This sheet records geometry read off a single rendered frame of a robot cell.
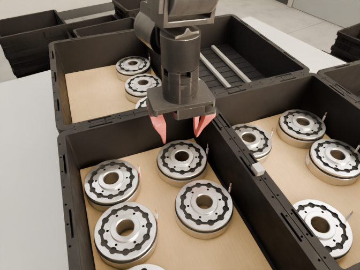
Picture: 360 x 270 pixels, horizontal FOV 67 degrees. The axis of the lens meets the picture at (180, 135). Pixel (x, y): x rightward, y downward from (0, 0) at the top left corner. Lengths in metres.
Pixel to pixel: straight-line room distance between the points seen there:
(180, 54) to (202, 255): 0.32
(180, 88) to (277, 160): 0.31
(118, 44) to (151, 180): 0.49
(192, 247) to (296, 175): 0.27
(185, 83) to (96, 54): 0.54
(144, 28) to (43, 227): 0.50
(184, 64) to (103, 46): 0.54
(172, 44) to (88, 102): 0.45
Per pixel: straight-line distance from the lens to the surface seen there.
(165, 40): 0.38
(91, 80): 0.87
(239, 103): 0.64
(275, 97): 0.70
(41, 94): 1.11
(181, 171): 0.54
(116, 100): 0.77
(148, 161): 0.59
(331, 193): 0.62
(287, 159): 0.64
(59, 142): 0.54
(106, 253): 0.47
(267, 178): 0.46
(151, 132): 0.58
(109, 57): 0.92
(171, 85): 0.41
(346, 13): 3.74
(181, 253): 0.49
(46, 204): 0.75
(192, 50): 0.39
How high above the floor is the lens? 1.28
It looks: 44 degrees down
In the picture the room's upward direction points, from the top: straight up
